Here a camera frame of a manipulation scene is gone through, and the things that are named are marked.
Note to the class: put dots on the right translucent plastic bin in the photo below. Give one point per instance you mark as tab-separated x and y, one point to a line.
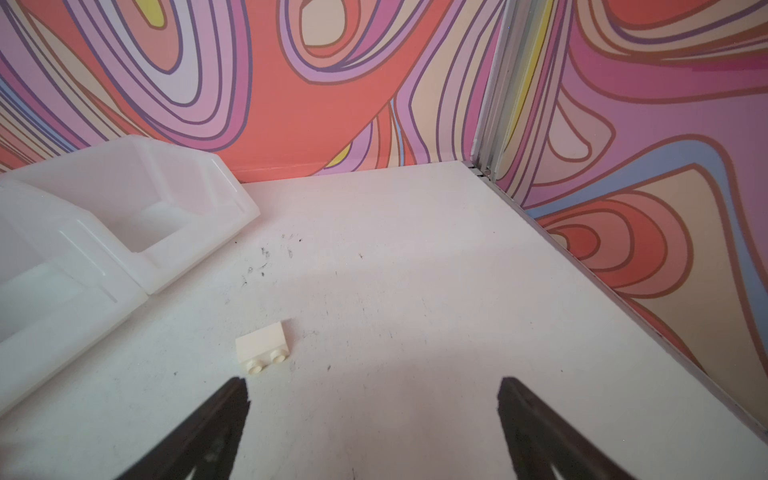
156	209

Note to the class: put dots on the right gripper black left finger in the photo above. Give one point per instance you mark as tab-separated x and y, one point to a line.
205	444

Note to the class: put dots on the small white lego brick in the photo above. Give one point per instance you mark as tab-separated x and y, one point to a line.
261	348

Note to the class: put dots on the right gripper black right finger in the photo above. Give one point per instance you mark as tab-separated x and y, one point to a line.
543	445

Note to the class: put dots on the middle translucent plastic bin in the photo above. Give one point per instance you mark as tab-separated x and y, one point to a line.
61	291

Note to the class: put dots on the translucent plastic bin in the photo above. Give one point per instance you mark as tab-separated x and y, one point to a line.
156	209
61	291

